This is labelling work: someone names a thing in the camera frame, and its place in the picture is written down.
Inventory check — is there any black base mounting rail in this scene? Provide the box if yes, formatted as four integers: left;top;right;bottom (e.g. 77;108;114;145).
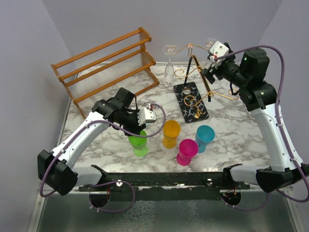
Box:
79;172;250;201

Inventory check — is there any orange plastic goblet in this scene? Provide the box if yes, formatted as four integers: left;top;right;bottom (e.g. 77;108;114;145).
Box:
162;120;181;149

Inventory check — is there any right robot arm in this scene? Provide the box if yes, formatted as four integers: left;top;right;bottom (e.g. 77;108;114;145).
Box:
205;44;309;193

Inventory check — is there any blue plastic goblet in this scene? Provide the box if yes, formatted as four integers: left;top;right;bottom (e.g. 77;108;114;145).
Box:
195;125;215;153

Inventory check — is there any green plastic goblet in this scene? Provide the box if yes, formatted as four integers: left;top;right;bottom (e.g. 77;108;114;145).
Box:
128;136;148;157

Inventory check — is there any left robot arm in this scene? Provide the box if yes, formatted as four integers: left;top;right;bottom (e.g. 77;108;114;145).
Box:
37;88;154;195

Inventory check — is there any wooden shelf rack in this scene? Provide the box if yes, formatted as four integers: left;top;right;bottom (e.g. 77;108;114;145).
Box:
51;27;159;118

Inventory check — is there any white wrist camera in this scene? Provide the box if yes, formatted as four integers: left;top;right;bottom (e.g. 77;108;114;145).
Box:
137;104;156;126
208;41;229;69

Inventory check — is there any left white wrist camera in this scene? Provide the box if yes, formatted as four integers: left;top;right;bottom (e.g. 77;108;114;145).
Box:
137;104;156;126

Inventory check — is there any pink plastic goblet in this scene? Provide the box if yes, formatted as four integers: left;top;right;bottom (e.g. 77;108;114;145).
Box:
176;139;198;166

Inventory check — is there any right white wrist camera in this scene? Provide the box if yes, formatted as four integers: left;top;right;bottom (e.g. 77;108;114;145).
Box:
208;41;229;69

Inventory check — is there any gold wire glass rack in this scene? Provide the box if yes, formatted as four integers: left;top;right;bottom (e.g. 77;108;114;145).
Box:
171;43;239;124

